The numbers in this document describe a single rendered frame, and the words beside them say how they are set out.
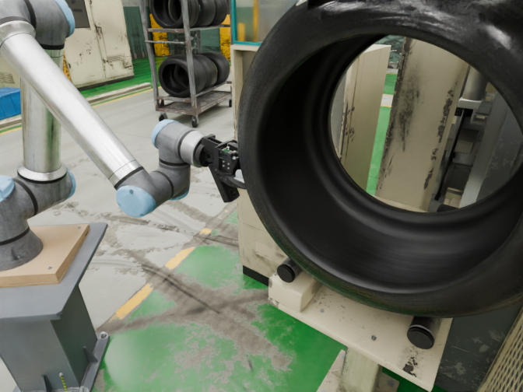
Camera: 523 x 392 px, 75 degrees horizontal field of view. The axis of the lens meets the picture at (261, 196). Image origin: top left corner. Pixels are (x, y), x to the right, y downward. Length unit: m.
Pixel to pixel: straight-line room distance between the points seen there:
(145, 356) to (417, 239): 1.35
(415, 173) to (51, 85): 0.91
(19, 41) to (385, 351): 1.07
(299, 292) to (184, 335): 1.13
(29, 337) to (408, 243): 1.35
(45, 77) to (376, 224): 0.87
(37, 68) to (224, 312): 1.39
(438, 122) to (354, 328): 0.50
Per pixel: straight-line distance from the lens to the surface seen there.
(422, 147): 0.91
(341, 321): 0.81
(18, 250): 1.40
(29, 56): 1.02
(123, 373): 1.79
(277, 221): 0.66
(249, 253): 1.92
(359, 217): 0.89
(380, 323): 0.83
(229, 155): 0.80
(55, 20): 1.18
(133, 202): 0.89
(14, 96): 6.30
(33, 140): 1.33
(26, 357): 1.69
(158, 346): 1.82
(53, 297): 1.31
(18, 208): 1.37
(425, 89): 0.88
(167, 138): 0.94
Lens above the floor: 1.41
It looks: 29 degrees down
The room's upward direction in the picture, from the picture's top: straight up
